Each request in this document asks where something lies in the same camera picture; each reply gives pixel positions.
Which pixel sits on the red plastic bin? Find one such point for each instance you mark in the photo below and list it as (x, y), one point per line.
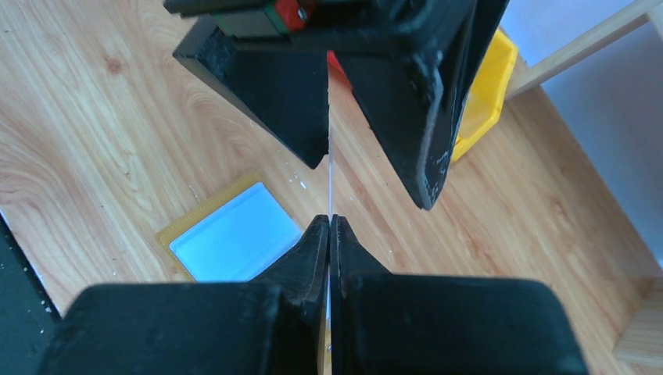
(336, 70)

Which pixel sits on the yellow plastic bin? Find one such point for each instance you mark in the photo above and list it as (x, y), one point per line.
(487, 93)

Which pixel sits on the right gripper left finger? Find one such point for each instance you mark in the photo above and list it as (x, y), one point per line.
(271, 324)

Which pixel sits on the yellow leather card holder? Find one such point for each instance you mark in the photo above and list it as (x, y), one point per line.
(233, 236)

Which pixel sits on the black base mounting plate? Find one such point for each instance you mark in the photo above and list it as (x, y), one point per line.
(28, 317)

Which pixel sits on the silver striped credit card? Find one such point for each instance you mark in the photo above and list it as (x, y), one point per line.
(328, 332)

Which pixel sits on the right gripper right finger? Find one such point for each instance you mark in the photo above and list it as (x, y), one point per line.
(390, 323)

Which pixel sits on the wooden shelf unit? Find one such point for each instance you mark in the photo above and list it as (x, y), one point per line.
(641, 342)

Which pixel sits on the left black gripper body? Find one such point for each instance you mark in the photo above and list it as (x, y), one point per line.
(354, 27)

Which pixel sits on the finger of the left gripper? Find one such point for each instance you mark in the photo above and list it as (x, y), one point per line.
(286, 93)
(413, 78)

